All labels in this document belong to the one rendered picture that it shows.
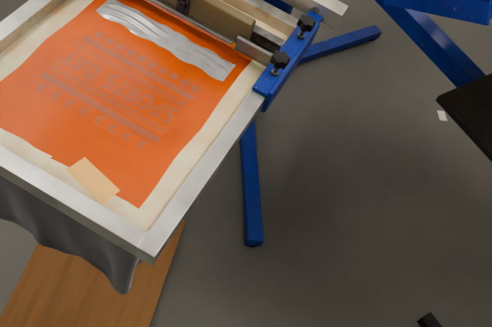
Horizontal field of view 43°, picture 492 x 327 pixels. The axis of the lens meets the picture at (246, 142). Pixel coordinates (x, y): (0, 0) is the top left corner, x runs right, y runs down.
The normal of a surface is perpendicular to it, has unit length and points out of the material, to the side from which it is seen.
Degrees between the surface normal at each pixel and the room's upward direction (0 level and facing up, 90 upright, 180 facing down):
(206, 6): 90
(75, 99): 0
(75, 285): 0
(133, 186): 0
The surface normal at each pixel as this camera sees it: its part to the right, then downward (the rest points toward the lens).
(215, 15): -0.44, 0.65
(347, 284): 0.24, -0.59
